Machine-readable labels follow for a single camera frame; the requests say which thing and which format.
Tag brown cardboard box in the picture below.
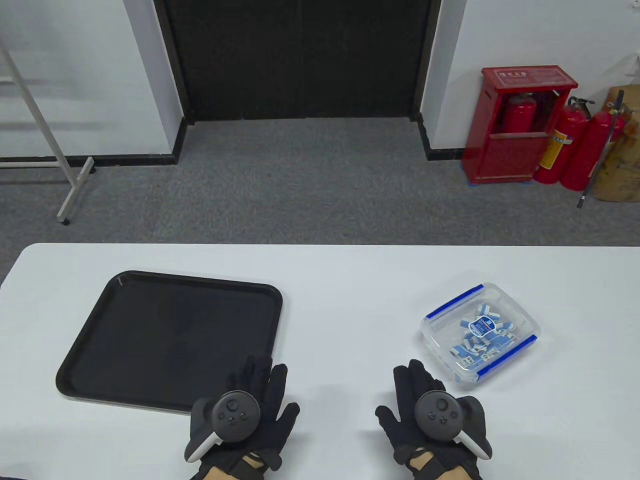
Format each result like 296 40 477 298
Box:
590 85 640 203

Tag dark grey controller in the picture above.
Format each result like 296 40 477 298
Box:
184 391 261 463
414 391 493 461

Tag black plastic tray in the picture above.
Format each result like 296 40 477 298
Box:
55 270 284 418

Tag red fire extinguisher cabinet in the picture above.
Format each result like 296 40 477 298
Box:
461 65 579 185

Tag red extinguisher with yellow label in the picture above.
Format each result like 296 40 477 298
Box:
532 96 593 185

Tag person's left forearm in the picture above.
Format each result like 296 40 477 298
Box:
202 466 251 480

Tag black double door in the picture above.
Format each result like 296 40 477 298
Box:
152 0 443 123

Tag plain red fire extinguisher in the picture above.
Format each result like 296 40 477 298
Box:
559 107 626 192

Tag red extinguisher inside cabinet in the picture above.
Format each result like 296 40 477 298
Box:
502 92 538 135

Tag pile of blue mahjong tiles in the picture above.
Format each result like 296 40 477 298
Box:
450 300 518 367

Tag clear container with blue clips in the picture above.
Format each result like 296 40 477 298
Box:
420 282 542 392

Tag white metal stand frame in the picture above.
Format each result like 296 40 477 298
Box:
0 35 96 226

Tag person's right hand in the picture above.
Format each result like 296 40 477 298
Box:
375 359 486 480

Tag clear lid with blue label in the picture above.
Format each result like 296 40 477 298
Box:
421 282 541 381

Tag person's left hand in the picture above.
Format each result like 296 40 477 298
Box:
192 355 301 480

